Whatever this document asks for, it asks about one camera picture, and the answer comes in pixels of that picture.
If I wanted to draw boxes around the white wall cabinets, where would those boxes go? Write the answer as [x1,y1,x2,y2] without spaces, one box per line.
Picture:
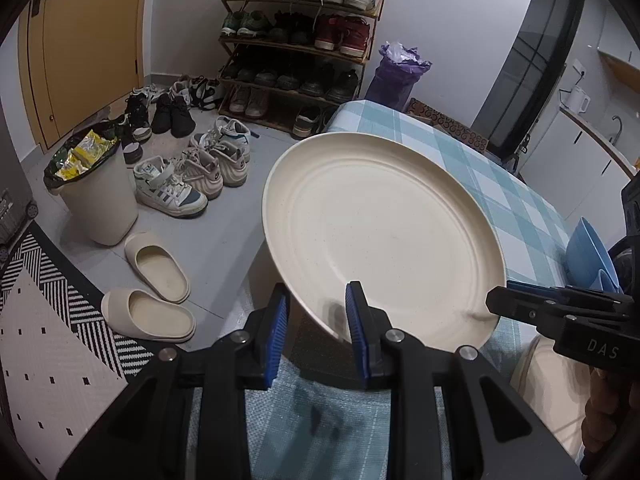
[597,0,640,91]

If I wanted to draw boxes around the white kitchen base cabinets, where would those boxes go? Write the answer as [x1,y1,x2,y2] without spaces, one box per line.
[520,105,633,216]

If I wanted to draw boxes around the grey suitcase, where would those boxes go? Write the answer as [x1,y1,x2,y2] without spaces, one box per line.
[0,105,38,261]

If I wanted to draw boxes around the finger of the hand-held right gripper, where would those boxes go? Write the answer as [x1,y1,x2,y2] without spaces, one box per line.
[507,281,636,303]
[486,286,632,333]

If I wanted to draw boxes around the blue bowl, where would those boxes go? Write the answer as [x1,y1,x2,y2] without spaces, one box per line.
[567,217,613,288]
[597,269,625,293]

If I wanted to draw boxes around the person's right hand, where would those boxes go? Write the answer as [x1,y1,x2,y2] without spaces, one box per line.
[582,371,613,456]

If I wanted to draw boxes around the white electric kettle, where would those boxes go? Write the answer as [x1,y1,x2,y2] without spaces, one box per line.
[567,85,591,113]

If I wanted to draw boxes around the cream trash bin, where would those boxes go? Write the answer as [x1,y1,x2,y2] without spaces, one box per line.
[44,122,140,247]

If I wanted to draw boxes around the wooden door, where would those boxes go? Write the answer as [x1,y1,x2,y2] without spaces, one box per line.
[17,0,151,151]

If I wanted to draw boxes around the teal checked tablecloth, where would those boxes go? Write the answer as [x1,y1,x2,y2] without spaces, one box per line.
[240,100,601,480]

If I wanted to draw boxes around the scattered group of sneakers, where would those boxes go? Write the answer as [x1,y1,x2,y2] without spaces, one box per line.
[119,75,252,218]

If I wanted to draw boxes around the patterned cardboard box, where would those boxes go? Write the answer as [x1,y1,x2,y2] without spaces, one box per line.
[407,99,488,153]

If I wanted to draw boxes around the wooden shoe rack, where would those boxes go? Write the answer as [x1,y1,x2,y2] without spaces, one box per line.
[219,0,391,133]

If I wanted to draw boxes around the black and white rug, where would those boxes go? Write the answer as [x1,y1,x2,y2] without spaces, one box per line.
[0,220,156,466]

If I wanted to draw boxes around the purple plastic bag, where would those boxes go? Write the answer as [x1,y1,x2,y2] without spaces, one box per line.
[365,42,432,111]

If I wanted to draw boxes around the black framed glass door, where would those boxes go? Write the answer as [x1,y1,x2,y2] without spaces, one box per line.
[472,0,586,158]

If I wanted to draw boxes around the cream slipper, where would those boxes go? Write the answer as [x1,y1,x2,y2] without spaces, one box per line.
[101,287,197,345]
[124,231,192,305]

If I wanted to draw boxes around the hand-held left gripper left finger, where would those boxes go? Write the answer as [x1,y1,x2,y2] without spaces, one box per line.
[55,282,290,480]

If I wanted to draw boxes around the yellow snack wrappers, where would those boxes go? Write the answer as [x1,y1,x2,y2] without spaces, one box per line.
[55,130,118,181]

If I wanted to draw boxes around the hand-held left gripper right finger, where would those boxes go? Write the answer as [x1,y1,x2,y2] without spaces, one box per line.
[345,281,583,480]

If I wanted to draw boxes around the cream round plate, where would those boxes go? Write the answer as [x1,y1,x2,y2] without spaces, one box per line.
[261,132,507,352]
[515,334,601,441]

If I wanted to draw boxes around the rows of shelved shoes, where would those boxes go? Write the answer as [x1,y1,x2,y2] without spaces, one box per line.
[220,0,388,141]

